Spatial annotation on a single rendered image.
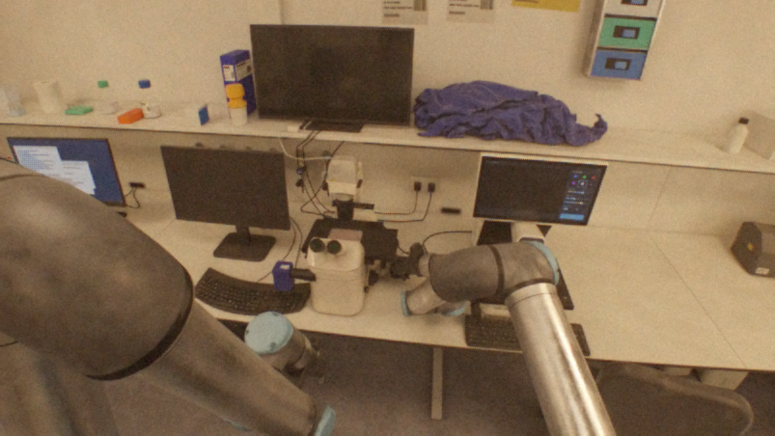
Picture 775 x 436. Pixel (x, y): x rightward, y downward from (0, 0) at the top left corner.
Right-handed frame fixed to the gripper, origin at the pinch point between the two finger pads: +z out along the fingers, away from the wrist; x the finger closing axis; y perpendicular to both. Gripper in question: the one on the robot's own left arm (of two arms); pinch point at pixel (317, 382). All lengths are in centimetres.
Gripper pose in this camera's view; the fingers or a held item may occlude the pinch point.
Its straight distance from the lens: 117.9
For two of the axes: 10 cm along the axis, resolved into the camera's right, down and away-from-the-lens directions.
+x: -9.8, 0.0, 1.9
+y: 1.2, -8.0, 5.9
